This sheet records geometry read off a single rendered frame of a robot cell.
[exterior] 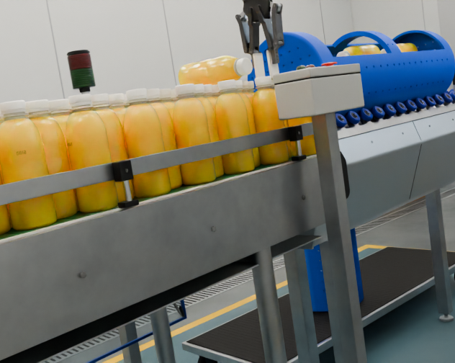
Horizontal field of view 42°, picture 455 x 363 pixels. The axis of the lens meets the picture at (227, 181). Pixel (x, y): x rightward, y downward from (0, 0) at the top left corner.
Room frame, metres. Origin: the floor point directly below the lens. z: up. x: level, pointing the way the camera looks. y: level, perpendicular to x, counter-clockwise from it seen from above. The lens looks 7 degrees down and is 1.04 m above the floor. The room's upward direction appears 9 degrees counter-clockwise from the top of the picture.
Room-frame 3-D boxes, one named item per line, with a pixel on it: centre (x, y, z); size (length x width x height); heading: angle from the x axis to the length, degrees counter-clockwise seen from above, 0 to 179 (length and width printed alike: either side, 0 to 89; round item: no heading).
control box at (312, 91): (1.35, -0.24, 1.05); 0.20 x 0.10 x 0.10; 136
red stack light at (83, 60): (1.67, 0.35, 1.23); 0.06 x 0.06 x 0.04
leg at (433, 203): (2.50, -0.86, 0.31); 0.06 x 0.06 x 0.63; 46
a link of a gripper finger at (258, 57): (1.49, -0.12, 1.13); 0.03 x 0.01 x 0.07; 136
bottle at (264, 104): (1.41, -0.12, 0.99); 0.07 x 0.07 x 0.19
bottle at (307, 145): (1.50, -0.21, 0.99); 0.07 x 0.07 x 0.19
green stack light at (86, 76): (1.67, 0.35, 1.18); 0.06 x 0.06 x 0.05
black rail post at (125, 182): (1.03, 0.18, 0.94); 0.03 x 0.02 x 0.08; 136
